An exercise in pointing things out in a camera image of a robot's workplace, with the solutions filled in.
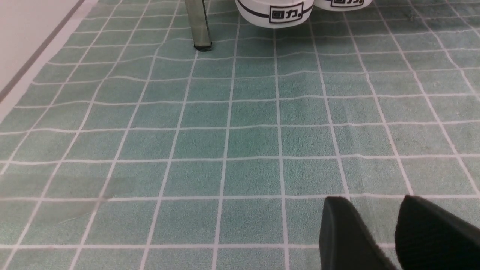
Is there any black white canvas sneaker left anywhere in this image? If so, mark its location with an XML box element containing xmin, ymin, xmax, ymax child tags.
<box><xmin>235</xmin><ymin>0</ymin><xmax>314</xmax><ymax>29</ymax></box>

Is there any silver metal shoe rack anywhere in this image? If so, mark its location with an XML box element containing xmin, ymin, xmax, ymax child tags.
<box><xmin>185</xmin><ymin>0</ymin><xmax>213</xmax><ymax>52</ymax></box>

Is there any black white canvas sneaker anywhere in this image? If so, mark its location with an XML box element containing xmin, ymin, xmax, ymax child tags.
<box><xmin>235</xmin><ymin>0</ymin><xmax>314</xmax><ymax>29</ymax></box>
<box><xmin>313</xmin><ymin>0</ymin><xmax>373</xmax><ymax>12</ymax></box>

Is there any green checkered floor mat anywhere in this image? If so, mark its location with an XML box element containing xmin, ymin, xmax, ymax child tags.
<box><xmin>1</xmin><ymin>0</ymin><xmax>480</xmax><ymax>270</ymax></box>

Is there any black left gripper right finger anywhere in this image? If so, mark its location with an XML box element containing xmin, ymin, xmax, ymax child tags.
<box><xmin>394</xmin><ymin>195</ymin><xmax>480</xmax><ymax>270</ymax></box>

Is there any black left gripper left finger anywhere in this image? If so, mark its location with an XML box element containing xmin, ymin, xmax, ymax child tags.
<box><xmin>319</xmin><ymin>196</ymin><xmax>397</xmax><ymax>270</ymax></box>

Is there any black white canvas sneaker right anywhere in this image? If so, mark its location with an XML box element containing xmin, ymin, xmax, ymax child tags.
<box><xmin>313</xmin><ymin>0</ymin><xmax>373</xmax><ymax>12</ymax></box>

